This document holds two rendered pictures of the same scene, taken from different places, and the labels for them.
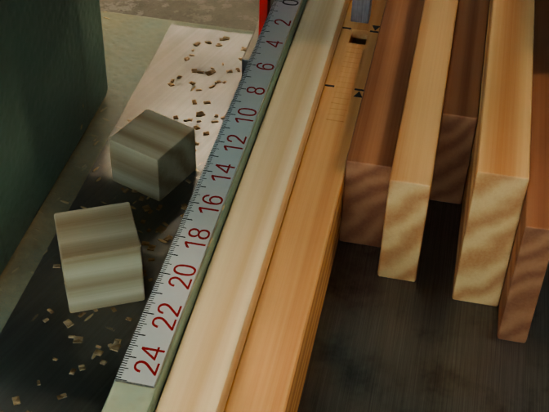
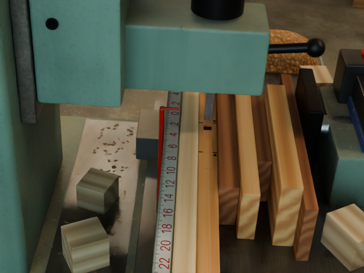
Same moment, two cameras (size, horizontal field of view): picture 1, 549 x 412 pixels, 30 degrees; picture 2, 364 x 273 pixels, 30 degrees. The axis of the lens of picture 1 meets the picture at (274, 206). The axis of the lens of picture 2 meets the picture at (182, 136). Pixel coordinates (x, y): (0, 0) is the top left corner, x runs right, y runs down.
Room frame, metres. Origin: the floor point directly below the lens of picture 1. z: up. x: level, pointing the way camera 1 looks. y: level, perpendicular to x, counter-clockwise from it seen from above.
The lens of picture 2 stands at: (-0.14, 0.10, 1.34)
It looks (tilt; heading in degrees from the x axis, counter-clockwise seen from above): 35 degrees down; 349
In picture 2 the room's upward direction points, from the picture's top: 3 degrees clockwise
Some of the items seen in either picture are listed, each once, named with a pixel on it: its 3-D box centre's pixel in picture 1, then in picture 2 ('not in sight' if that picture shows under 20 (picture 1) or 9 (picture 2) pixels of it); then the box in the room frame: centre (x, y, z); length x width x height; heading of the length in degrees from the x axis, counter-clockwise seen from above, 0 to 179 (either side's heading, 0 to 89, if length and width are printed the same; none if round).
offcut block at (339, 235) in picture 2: not in sight; (352, 236); (0.29, -0.15, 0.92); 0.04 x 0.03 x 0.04; 20
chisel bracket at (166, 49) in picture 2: not in sight; (193, 51); (0.46, -0.02, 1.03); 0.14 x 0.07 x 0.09; 79
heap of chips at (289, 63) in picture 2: not in sight; (269, 44); (0.68, -0.17, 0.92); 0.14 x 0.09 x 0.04; 79
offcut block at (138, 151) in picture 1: (153, 154); (97, 190); (0.51, 0.08, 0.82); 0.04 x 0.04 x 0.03; 59
